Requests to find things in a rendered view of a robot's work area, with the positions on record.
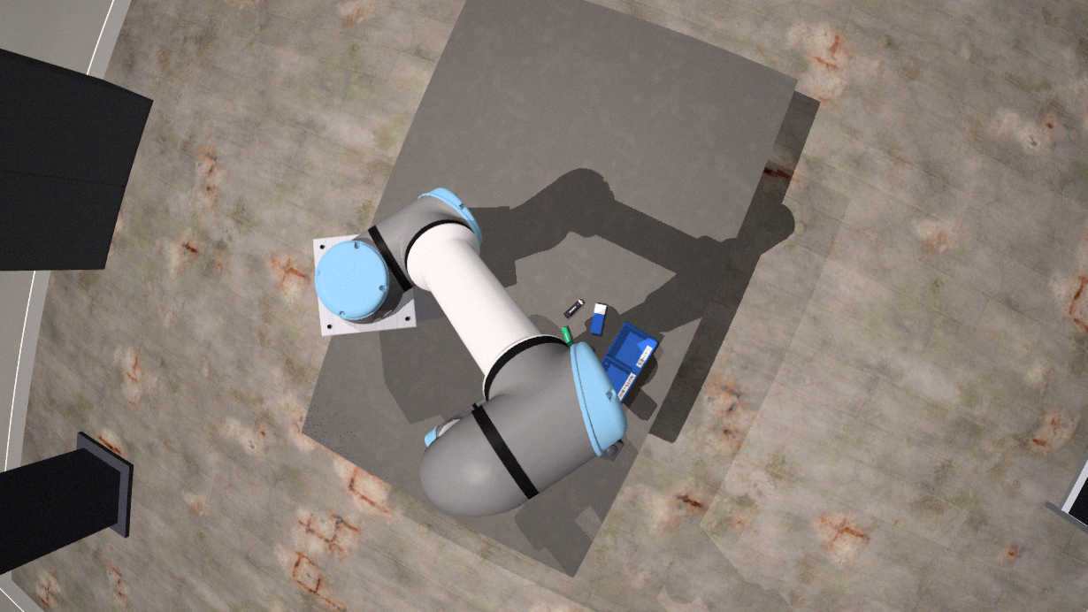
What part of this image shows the blue bin rack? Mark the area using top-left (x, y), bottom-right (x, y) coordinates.
top-left (601, 321), bottom-right (658, 402)

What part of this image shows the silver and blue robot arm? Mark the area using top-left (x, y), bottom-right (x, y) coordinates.
top-left (316, 187), bottom-right (627, 516)

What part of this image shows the blue and white eraser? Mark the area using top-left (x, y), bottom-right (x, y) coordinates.
top-left (590, 303), bottom-right (607, 334)

